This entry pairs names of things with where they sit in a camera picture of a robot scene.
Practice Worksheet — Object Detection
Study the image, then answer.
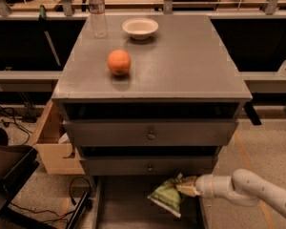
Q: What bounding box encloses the grey bottom drawer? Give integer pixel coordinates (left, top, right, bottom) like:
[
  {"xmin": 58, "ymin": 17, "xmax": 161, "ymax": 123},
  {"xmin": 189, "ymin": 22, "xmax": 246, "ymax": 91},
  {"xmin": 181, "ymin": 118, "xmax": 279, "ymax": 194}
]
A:
[{"xmin": 92, "ymin": 176, "xmax": 209, "ymax": 229}]

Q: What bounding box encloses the grey drawer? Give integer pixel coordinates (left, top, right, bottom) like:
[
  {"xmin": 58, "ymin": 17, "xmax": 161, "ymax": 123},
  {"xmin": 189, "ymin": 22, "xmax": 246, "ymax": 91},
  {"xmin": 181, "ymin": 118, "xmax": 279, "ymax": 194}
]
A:
[
  {"xmin": 80, "ymin": 156, "xmax": 218, "ymax": 176},
  {"xmin": 63, "ymin": 120, "xmax": 238, "ymax": 147},
  {"xmin": 92, "ymin": 176, "xmax": 209, "ymax": 229}
]

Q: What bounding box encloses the grey middle drawer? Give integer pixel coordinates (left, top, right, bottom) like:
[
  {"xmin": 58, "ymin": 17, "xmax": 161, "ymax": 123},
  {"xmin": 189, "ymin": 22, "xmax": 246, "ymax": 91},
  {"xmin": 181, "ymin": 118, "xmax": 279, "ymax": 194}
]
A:
[{"xmin": 80, "ymin": 156, "xmax": 218, "ymax": 176}]

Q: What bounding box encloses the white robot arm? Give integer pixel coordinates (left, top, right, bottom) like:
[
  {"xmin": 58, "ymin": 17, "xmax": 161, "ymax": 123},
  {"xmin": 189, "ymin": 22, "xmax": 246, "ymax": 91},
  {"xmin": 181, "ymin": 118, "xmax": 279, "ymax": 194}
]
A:
[{"xmin": 176, "ymin": 169, "xmax": 286, "ymax": 219}]

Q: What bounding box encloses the wooden box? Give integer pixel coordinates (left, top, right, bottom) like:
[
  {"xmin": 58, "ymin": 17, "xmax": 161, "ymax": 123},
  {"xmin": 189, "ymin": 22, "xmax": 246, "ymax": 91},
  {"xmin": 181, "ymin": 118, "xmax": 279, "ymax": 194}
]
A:
[{"xmin": 30, "ymin": 100, "xmax": 84, "ymax": 175}]

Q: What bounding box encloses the grey top drawer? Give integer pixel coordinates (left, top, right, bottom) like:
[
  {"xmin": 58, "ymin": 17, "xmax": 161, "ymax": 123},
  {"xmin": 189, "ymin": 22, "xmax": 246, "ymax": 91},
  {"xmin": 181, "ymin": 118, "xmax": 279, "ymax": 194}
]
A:
[{"xmin": 63, "ymin": 120, "xmax": 238, "ymax": 147}]

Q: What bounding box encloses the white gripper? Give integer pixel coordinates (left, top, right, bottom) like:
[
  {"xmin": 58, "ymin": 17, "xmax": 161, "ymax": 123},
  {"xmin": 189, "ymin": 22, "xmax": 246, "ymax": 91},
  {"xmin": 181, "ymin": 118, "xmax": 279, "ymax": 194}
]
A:
[{"xmin": 176, "ymin": 175, "xmax": 234, "ymax": 199}]

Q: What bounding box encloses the white paper bowl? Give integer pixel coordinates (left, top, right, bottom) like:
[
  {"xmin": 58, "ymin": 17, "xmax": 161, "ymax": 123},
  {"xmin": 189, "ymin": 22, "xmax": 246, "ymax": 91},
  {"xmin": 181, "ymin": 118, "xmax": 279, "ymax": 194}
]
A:
[{"xmin": 122, "ymin": 18, "xmax": 158, "ymax": 40}]

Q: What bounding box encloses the green jalapeno chip bag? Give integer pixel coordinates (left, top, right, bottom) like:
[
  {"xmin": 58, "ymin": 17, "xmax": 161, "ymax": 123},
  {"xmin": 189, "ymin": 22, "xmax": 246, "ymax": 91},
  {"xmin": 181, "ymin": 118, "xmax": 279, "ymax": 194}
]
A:
[{"xmin": 148, "ymin": 174, "xmax": 183, "ymax": 219}]

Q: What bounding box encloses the black floor cable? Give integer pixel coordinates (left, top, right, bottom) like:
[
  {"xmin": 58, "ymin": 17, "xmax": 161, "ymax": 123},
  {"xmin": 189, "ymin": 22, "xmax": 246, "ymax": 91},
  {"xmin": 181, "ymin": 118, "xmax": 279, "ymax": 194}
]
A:
[{"xmin": 9, "ymin": 176, "xmax": 93, "ymax": 224}]

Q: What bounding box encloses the grey drawer cabinet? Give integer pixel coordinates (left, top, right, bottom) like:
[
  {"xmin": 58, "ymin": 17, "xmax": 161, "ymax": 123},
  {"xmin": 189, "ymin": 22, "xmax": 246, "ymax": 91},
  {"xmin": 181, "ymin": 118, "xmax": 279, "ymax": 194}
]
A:
[{"xmin": 51, "ymin": 13, "xmax": 254, "ymax": 177}]

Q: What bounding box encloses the black chair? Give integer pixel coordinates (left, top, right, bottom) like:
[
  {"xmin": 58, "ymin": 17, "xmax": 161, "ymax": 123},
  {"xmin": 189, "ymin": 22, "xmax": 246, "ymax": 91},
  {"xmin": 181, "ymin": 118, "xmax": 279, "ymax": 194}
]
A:
[{"xmin": 0, "ymin": 124, "xmax": 41, "ymax": 224}]

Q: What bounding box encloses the clear plastic water bottle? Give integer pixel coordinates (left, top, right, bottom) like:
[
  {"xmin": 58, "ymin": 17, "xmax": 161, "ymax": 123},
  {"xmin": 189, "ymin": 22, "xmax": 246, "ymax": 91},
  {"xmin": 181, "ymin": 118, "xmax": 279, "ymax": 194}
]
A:
[{"xmin": 88, "ymin": 0, "xmax": 108, "ymax": 38}]

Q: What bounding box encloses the orange fruit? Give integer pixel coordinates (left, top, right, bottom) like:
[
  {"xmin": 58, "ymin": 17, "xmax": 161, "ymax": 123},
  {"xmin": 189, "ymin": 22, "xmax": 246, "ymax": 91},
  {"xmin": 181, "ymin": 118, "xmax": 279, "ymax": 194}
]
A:
[{"xmin": 107, "ymin": 50, "xmax": 131, "ymax": 76}]

